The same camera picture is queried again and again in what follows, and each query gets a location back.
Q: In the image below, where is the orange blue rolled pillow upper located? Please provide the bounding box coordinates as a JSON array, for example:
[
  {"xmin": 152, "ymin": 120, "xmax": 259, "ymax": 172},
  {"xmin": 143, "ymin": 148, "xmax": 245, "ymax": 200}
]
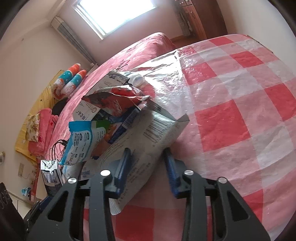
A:
[{"xmin": 52, "ymin": 63, "xmax": 81, "ymax": 95}]

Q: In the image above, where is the red white checkered tablecloth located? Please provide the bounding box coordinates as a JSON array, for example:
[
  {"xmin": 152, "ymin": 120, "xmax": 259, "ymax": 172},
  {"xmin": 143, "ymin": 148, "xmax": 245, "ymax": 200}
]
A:
[{"xmin": 130, "ymin": 34, "xmax": 295, "ymax": 240}]

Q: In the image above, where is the floral pillow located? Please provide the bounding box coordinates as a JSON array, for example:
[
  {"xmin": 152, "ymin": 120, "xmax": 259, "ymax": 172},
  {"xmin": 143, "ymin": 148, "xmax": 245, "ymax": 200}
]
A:
[{"xmin": 25, "ymin": 113, "xmax": 40, "ymax": 142}]

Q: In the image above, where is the yellow wooden headboard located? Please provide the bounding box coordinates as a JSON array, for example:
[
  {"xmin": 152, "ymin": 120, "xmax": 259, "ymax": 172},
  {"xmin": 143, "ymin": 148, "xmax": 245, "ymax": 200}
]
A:
[{"xmin": 15, "ymin": 70, "xmax": 64, "ymax": 165}]

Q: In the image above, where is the blue white snack wrapper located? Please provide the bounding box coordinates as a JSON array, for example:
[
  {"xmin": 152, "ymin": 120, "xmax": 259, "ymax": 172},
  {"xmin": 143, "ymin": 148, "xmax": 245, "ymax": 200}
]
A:
[{"xmin": 60, "ymin": 120, "xmax": 110, "ymax": 166}]

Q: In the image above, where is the black garment on bed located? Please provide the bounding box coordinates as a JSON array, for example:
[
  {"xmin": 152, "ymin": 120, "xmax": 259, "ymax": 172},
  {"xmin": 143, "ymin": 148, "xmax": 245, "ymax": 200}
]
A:
[{"xmin": 52, "ymin": 98, "xmax": 68, "ymax": 116}]

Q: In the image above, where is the brown wooden cabinet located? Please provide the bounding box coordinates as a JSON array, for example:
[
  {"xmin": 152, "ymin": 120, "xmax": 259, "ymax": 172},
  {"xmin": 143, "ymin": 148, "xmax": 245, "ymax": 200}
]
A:
[{"xmin": 171, "ymin": 0, "xmax": 228, "ymax": 41}]

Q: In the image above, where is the bright window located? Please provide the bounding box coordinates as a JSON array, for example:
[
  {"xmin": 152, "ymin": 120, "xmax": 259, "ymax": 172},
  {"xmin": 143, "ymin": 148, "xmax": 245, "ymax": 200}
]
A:
[{"xmin": 73, "ymin": 0, "xmax": 157, "ymax": 40}]

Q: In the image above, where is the red crumpled snack bag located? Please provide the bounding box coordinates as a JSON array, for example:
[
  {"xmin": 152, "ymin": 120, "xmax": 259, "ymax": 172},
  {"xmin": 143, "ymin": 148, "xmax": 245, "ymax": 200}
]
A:
[{"xmin": 81, "ymin": 84, "xmax": 151, "ymax": 118}]

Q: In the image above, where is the white printed paper bag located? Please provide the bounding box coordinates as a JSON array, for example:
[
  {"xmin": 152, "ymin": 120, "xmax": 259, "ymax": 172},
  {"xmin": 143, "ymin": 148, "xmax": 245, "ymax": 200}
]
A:
[{"xmin": 72, "ymin": 70, "xmax": 129, "ymax": 121}]

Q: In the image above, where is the large white snack bag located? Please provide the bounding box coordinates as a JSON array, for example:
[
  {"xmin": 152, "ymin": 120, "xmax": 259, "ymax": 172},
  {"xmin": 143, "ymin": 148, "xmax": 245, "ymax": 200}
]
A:
[{"xmin": 97, "ymin": 99, "xmax": 190, "ymax": 216}]

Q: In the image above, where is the silver black foil packet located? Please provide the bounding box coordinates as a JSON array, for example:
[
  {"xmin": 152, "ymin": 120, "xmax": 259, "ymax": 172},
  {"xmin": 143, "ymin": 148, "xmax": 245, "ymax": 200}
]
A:
[{"xmin": 40, "ymin": 160, "xmax": 63, "ymax": 197}]

